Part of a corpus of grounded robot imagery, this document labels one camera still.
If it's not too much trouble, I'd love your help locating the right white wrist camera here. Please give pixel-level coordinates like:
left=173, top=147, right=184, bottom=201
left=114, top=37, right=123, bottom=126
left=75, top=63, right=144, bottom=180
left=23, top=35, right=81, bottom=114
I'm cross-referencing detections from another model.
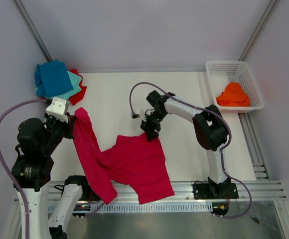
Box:
left=131, top=108, right=144, bottom=119

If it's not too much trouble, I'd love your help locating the right black controller board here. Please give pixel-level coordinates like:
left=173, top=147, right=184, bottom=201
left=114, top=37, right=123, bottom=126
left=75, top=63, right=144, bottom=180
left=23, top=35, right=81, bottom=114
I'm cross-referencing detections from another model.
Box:
left=211, top=203, right=229, bottom=217

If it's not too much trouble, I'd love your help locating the slotted grey cable duct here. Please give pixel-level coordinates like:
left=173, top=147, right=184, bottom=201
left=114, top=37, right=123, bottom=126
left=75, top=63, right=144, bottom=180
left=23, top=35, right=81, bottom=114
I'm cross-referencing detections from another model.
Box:
left=47, top=202, right=214, bottom=214

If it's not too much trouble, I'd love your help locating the magenta t shirt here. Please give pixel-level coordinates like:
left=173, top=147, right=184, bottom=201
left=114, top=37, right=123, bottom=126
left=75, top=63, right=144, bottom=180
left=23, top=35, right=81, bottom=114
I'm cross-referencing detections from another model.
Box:
left=73, top=108, right=175, bottom=205

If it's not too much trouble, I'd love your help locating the white plastic basket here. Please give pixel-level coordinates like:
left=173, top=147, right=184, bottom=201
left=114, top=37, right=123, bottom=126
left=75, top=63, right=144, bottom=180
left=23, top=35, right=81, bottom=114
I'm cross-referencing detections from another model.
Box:
left=205, top=60, right=264, bottom=113

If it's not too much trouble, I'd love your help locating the left black controller board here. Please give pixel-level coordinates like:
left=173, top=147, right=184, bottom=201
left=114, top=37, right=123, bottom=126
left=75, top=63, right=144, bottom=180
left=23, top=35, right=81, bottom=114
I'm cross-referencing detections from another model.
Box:
left=72, top=204, right=91, bottom=217

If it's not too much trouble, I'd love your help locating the left corner aluminium post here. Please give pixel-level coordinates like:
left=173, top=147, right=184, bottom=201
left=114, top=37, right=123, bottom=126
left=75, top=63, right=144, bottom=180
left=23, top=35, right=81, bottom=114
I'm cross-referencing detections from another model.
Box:
left=12, top=0, right=53, bottom=62

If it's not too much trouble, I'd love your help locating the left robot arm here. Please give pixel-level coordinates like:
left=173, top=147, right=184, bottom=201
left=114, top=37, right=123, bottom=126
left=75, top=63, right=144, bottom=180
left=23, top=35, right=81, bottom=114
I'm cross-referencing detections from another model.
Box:
left=11, top=114, right=91, bottom=239

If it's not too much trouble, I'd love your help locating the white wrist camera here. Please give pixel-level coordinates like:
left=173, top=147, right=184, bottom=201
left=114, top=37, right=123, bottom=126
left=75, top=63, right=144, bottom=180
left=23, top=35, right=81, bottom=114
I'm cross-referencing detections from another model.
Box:
left=46, top=97, right=69, bottom=123
left=131, top=108, right=144, bottom=119

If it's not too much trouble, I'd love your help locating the orange t shirt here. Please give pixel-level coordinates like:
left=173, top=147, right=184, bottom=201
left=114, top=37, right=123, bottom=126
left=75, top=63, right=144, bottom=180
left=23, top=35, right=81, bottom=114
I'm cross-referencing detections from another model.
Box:
left=216, top=82, right=251, bottom=107

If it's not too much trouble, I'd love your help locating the right corner aluminium post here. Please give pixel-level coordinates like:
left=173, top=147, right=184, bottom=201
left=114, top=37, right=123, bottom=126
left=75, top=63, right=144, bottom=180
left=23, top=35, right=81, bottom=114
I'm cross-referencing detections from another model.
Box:
left=238, top=0, right=281, bottom=61

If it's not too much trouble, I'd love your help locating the blue folded t shirt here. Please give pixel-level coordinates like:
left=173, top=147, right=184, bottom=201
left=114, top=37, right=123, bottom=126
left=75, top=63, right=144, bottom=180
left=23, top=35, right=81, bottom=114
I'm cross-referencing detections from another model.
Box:
left=34, top=60, right=69, bottom=98

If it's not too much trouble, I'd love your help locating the aluminium front rail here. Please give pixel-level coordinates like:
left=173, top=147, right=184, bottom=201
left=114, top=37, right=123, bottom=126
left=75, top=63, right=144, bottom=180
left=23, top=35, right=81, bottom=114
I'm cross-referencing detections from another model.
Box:
left=14, top=181, right=287, bottom=204

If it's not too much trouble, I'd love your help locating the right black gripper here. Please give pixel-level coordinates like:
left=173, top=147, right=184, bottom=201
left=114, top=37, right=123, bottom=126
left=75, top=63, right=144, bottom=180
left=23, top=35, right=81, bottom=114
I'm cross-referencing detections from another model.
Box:
left=141, top=110, right=167, bottom=142

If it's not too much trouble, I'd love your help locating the red folded t shirt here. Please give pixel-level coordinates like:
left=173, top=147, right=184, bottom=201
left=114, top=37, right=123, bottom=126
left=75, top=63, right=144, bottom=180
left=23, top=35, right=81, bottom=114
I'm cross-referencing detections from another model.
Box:
left=69, top=69, right=87, bottom=106

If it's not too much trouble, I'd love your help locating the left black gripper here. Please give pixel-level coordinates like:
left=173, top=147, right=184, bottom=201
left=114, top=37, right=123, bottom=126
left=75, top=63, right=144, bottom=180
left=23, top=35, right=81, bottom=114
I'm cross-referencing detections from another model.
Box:
left=41, top=111, right=77, bottom=153

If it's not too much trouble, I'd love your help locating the black controller board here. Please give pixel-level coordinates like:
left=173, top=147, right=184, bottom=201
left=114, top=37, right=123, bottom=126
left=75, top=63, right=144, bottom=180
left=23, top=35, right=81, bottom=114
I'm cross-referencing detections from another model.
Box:
left=211, top=203, right=229, bottom=217
left=72, top=204, right=91, bottom=217

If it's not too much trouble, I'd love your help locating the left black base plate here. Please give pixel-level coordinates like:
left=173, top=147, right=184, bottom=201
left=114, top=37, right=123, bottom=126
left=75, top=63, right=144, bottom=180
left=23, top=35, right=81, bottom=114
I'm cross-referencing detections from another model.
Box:
left=79, top=186, right=102, bottom=202

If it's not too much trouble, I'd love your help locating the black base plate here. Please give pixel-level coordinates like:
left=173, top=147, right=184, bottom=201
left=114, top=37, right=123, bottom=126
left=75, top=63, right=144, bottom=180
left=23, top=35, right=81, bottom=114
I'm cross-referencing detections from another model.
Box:
left=192, top=181, right=239, bottom=200
left=79, top=186, right=102, bottom=202

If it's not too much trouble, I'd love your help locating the teal folded t shirt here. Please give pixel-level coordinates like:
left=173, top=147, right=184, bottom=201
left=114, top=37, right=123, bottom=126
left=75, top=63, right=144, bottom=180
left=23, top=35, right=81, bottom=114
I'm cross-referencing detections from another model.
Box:
left=51, top=71, right=82, bottom=100

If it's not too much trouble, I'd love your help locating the aluminium rail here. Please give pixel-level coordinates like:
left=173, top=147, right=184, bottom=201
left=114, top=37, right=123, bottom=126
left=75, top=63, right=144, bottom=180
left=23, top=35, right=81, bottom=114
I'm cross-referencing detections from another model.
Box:
left=238, top=113, right=271, bottom=181
left=14, top=181, right=287, bottom=204

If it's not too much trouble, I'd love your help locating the right side aluminium rail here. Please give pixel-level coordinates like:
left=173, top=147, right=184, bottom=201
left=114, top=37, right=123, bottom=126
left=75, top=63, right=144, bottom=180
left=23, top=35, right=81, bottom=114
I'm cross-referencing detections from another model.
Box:
left=238, top=113, right=271, bottom=181

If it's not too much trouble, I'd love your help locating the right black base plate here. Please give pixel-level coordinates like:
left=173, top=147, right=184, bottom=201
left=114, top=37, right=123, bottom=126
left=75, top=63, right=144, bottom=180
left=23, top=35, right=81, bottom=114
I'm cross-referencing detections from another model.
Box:
left=192, top=181, right=239, bottom=200

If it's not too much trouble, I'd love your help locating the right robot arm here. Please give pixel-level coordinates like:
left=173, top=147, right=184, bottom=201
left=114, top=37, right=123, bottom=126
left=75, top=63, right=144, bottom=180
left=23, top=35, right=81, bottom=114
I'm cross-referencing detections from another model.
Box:
left=141, top=91, right=231, bottom=198

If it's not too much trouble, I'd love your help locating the corner aluminium post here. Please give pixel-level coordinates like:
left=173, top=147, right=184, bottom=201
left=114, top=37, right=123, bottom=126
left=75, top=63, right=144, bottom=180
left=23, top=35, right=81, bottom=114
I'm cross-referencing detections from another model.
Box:
left=238, top=0, right=281, bottom=61
left=12, top=0, right=53, bottom=62

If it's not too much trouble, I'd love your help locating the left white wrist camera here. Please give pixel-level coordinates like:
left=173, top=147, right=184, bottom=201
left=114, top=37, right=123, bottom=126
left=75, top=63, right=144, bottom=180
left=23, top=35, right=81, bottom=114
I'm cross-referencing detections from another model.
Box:
left=46, top=97, right=69, bottom=123

